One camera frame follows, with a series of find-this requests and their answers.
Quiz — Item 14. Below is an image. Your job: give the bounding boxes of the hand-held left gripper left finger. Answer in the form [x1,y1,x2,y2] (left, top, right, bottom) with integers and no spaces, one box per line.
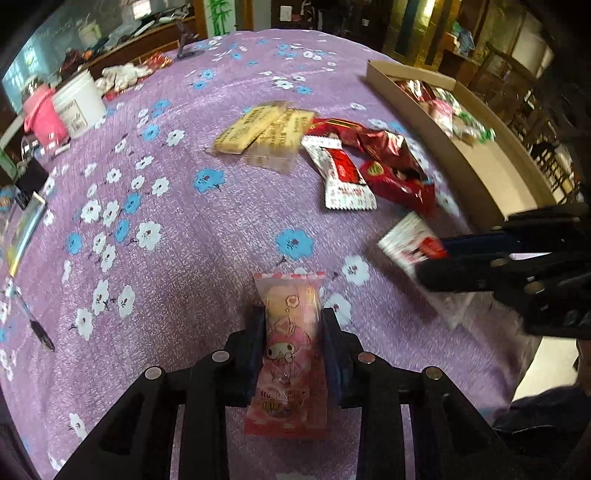
[53,305,269,480]

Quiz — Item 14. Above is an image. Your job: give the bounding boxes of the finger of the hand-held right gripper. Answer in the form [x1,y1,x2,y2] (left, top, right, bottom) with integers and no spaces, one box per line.
[438,203,591,259]
[416,253,578,296]

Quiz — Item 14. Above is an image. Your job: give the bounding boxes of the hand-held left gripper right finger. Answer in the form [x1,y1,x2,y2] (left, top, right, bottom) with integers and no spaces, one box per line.
[321,307,527,480]

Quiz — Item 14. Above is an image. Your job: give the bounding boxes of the pink snack packet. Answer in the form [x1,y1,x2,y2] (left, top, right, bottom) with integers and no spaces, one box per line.
[427,98,458,137]
[244,271,329,438]

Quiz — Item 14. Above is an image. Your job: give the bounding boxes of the white red snack packet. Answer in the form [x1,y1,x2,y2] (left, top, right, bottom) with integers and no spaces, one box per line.
[378,212,474,329]
[302,135,376,212]

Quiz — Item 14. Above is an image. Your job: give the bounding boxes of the cardboard box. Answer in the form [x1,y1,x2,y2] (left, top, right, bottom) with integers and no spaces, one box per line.
[366,59,561,217]

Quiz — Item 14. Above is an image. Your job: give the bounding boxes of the green snack packet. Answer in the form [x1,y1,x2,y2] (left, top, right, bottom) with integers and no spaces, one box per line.
[457,113,497,146]
[436,88,469,114]

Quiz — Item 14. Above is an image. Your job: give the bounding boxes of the dark red foil snack packet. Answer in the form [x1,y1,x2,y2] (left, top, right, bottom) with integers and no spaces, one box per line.
[305,117,370,141]
[396,78,438,101]
[344,130,430,183]

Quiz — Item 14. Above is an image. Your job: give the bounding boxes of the yellow biscuit packet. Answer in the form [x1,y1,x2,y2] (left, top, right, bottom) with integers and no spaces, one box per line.
[242,107,317,174]
[212,100,289,155]

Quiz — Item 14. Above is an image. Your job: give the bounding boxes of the purple floral tablecloth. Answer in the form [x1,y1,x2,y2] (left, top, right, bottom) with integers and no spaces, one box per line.
[0,28,546,480]

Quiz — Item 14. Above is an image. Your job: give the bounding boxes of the person's dark trouser leg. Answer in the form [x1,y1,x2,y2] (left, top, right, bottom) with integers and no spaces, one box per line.
[492,385,591,480]

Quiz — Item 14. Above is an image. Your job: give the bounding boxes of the wooden chair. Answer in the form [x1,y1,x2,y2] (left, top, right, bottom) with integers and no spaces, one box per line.
[475,44,546,131]

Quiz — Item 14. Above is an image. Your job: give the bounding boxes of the gold framed cabinet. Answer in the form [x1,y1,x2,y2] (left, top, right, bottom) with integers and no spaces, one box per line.
[388,0,445,65]

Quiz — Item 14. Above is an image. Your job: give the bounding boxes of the glossy card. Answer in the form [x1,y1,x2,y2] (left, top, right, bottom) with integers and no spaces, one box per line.
[6,193,48,278]

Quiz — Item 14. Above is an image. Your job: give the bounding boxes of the clear plastic cup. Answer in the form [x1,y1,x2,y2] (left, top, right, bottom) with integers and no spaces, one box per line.
[21,136,47,163]

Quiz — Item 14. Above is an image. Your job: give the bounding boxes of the white plastic bucket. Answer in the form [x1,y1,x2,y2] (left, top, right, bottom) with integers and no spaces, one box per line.
[52,70,108,139]

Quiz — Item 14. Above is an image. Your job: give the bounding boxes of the white cloth glove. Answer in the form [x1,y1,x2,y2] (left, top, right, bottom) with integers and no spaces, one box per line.
[117,62,153,86]
[95,69,123,93]

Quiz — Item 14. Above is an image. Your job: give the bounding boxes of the red foil bag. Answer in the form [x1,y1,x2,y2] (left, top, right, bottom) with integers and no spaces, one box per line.
[139,52,174,70]

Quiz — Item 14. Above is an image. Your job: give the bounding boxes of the dark phone stand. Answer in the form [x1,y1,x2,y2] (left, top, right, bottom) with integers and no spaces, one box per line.
[177,21,205,59]

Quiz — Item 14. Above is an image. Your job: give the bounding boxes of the bottle in pink knitted sleeve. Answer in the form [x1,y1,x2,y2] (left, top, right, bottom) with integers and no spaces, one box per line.
[24,83,65,146]

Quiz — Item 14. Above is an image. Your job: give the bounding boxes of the wooden counter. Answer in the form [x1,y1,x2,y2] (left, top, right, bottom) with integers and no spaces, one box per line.
[88,23,199,79]

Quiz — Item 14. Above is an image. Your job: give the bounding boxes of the green bamboo wall poster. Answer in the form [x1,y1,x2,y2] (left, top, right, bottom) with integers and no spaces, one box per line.
[205,0,232,37]

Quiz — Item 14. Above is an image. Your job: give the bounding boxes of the large wall mirror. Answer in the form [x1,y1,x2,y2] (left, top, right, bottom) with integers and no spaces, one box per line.
[0,0,195,93]

